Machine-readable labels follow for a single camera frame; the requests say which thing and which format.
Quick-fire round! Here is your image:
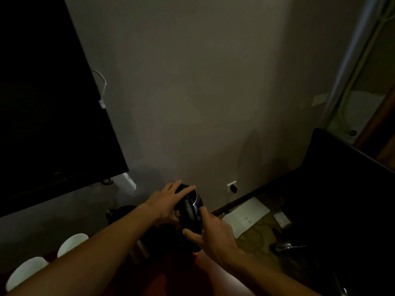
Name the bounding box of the person's left hand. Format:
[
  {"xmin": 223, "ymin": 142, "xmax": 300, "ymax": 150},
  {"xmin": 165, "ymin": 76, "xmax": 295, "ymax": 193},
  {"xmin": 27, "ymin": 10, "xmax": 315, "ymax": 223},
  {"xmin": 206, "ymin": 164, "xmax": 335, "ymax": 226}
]
[{"xmin": 141, "ymin": 180, "xmax": 197, "ymax": 229}]

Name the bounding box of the person's right hand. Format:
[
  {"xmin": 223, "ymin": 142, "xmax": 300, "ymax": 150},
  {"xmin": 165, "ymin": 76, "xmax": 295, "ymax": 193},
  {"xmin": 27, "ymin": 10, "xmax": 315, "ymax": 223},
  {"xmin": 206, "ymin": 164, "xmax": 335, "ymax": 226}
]
[{"xmin": 181, "ymin": 206, "xmax": 247, "ymax": 268}]

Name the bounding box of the dark red wooden table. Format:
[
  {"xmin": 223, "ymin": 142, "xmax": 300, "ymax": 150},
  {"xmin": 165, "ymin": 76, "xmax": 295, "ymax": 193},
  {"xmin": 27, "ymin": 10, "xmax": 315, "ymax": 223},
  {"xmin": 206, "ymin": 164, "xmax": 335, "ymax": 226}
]
[{"xmin": 0, "ymin": 237, "xmax": 257, "ymax": 296}]

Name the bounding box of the grey metal frame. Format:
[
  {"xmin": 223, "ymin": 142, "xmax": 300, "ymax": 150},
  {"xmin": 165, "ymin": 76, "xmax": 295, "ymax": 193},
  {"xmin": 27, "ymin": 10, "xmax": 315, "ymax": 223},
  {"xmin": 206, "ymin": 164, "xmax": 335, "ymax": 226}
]
[{"xmin": 319, "ymin": 0, "xmax": 386, "ymax": 128}]

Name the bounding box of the person's right forearm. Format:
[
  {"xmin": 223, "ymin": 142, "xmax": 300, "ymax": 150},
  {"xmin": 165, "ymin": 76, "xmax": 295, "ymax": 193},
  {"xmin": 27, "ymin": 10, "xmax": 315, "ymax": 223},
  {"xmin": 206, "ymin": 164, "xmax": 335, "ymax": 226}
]
[{"xmin": 227, "ymin": 251, "xmax": 321, "ymax": 296}]

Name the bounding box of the white paper sheet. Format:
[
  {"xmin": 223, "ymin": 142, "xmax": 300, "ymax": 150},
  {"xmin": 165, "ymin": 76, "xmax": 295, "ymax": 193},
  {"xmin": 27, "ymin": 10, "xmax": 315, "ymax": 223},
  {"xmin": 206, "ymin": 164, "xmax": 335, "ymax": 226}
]
[{"xmin": 222, "ymin": 197, "xmax": 271, "ymax": 239}]

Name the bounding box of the person's left forearm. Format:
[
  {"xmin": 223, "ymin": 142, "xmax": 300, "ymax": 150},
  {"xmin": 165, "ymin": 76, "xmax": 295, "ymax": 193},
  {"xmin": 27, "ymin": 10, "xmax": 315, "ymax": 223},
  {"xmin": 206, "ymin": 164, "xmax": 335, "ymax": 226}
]
[{"xmin": 6, "ymin": 205, "xmax": 158, "ymax": 296}]

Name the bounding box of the shiny metal object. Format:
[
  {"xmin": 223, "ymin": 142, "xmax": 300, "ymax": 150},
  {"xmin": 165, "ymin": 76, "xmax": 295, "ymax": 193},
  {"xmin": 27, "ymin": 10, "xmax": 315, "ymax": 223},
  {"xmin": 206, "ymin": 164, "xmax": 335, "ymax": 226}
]
[{"xmin": 270, "ymin": 242, "xmax": 308, "ymax": 255}]

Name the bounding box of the black chair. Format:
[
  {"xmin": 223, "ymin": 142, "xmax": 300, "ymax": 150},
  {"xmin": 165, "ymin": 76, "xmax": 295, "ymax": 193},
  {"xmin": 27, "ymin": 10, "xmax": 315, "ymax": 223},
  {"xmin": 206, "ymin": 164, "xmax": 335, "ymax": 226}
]
[{"xmin": 277, "ymin": 127, "xmax": 395, "ymax": 296}]

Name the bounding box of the steel kettle with black lid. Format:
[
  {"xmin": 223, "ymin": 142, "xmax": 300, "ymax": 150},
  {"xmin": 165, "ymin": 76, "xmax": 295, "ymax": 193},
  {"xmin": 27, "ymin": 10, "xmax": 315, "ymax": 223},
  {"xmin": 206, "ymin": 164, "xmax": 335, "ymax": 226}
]
[{"xmin": 106, "ymin": 205, "xmax": 151, "ymax": 266}]

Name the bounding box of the white ceramic cup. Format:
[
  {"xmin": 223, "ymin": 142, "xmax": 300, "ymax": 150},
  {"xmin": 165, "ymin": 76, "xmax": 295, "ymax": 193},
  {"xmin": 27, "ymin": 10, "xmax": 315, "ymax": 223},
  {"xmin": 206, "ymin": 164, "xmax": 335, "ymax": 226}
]
[
  {"xmin": 5, "ymin": 257, "xmax": 50, "ymax": 293},
  {"xmin": 57, "ymin": 233, "xmax": 89, "ymax": 258}
]

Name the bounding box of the black and steel kettle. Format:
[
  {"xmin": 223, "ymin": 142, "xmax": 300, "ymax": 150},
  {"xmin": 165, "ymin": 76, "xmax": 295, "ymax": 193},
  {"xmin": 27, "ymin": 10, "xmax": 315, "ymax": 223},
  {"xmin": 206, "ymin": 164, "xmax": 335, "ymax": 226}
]
[{"xmin": 172, "ymin": 180, "xmax": 206, "ymax": 255}]

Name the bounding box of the black wall television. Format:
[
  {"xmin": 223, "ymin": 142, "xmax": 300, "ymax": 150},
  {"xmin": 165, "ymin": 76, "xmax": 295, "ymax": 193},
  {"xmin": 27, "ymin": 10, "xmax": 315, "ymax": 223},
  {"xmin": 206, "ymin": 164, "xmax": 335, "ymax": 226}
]
[{"xmin": 0, "ymin": 0, "xmax": 129, "ymax": 218}]

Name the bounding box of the thin white cable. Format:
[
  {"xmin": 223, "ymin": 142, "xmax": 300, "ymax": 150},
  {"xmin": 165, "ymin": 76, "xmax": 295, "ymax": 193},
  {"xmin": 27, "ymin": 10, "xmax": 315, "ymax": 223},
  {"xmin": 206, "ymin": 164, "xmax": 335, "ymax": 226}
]
[{"xmin": 91, "ymin": 69, "xmax": 108, "ymax": 110}]

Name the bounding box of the small white card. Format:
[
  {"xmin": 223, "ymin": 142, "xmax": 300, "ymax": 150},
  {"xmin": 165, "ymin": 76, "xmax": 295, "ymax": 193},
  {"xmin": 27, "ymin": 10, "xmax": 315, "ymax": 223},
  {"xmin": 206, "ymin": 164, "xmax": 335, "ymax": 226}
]
[{"xmin": 273, "ymin": 211, "xmax": 292, "ymax": 229}]

